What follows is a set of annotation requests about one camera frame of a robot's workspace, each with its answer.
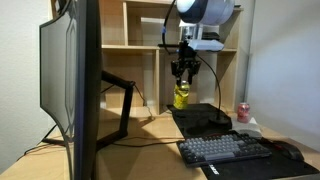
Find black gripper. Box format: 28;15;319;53
171;41;202;87

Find yellow green bottle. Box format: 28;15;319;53
173;80;191;110

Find red soda can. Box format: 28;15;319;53
236;102;251;124

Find black computer mouse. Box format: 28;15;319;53
271;140;305;163

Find black gooseneck desk lamp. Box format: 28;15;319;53
157;43;232;126

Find light wooden shelf hutch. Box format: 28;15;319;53
49;0;244;116

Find black desk mat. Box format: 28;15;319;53
166;103;320;180

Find black monitor stand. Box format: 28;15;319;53
41;69;136;151

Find white paper towel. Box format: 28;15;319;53
230;114;264;139

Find grey black keyboard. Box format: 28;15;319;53
176;133;273;168

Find black curved monitor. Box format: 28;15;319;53
38;0;103;180

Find thin black monitor cable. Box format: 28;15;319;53
99;83;155;119

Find black cable on desk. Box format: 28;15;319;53
111;135;179;148

